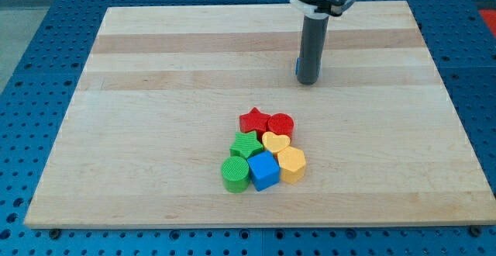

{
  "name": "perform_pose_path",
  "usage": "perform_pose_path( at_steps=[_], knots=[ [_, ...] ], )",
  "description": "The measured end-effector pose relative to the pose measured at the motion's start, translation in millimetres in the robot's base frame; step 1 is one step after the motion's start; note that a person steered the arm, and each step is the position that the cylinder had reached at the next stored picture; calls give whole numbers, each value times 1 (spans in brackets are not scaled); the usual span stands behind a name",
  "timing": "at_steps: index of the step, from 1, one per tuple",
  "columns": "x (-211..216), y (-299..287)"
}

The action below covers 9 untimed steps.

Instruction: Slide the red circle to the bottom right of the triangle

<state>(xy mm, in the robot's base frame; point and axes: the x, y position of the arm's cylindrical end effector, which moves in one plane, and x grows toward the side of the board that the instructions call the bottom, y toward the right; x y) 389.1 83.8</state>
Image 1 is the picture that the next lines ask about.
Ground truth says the red star block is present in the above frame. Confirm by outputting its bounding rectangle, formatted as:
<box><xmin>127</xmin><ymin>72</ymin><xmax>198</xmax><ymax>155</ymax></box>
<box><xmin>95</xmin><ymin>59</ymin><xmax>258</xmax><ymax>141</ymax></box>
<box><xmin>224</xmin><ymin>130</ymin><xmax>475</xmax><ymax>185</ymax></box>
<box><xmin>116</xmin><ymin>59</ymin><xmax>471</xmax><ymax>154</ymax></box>
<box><xmin>239</xmin><ymin>107</ymin><xmax>270</xmax><ymax>137</ymax></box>

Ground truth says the yellow heart block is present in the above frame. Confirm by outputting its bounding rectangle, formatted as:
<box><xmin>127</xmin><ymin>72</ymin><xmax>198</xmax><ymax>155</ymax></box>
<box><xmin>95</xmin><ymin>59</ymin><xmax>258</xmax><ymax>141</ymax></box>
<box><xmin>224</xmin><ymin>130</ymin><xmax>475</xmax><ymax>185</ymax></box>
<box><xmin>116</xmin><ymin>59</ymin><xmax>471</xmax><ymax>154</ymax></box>
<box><xmin>262</xmin><ymin>131</ymin><xmax>291</xmax><ymax>155</ymax></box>

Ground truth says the blue cube block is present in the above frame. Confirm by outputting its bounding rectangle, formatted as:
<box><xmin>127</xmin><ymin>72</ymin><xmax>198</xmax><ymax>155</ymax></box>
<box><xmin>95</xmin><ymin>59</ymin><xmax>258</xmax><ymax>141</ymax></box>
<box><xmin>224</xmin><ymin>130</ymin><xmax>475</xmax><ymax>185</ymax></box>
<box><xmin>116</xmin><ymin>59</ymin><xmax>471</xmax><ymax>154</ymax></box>
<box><xmin>247</xmin><ymin>151</ymin><xmax>280</xmax><ymax>192</ymax></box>

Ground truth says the green circle block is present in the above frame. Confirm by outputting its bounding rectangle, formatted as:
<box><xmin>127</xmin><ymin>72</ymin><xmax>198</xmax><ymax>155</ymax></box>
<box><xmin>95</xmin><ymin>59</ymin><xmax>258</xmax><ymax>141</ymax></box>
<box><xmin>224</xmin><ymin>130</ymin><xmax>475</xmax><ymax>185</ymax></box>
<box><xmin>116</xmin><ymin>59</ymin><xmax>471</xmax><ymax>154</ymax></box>
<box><xmin>221</xmin><ymin>156</ymin><xmax>250</xmax><ymax>193</ymax></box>

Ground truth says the blue triangle block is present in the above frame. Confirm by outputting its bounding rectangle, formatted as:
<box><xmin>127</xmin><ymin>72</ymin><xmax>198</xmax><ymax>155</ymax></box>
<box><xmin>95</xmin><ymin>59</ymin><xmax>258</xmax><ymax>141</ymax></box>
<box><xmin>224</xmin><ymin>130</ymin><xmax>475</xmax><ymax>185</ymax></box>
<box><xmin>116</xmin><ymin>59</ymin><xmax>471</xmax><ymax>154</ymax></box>
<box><xmin>295</xmin><ymin>57</ymin><xmax>300</xmax><ymax>75</ymax></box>

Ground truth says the red circle block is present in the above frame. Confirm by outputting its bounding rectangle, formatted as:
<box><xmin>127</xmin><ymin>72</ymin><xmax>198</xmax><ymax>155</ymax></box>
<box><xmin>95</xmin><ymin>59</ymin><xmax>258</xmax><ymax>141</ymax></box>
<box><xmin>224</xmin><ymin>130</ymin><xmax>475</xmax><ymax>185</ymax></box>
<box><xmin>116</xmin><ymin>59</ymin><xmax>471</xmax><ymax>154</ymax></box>
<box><xmin>267</xmin><ymin>113</ymin><xmax>295</xmax><ymax>139</ymax></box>

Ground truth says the wooden board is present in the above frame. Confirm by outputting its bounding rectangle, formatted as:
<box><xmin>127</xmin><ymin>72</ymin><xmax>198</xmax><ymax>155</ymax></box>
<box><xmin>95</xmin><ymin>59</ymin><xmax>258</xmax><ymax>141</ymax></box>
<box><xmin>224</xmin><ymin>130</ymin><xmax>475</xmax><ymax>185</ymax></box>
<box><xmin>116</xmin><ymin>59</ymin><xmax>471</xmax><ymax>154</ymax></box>
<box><xmin>25</xmin><ymin>1</ymin><xmax>495</xmax><ymax>229</ymax></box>

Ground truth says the green star block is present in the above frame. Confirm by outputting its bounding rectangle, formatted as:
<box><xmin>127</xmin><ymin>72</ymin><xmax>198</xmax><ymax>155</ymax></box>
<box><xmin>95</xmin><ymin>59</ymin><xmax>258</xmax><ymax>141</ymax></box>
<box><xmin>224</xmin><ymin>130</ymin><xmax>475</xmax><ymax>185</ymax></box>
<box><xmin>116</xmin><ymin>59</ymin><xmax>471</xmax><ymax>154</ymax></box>
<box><xmin>229</xmin><ymin>131</ymin><xmax>264</xmax><ymax>159</ymax></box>

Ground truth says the yellow hexagon block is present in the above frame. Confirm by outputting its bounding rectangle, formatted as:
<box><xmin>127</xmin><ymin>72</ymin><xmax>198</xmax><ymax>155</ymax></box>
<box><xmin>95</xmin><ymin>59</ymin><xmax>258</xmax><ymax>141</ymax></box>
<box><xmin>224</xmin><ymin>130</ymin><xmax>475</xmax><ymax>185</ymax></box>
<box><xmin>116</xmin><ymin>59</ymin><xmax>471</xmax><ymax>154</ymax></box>
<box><xmin>277</xmin><ymin>146</ymin><xmax>306</xmax><ymax>184</ymax></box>

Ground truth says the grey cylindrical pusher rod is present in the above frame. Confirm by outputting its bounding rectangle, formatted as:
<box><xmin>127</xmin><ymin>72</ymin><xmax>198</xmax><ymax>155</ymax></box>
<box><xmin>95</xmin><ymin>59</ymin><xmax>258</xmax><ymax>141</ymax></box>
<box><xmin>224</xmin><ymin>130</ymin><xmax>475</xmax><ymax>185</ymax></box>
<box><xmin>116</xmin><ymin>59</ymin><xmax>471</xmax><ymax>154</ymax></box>
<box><xmin>296</xmin><ymin>16</ymin><xmax>329</xmax><ymax>85</ymax></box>

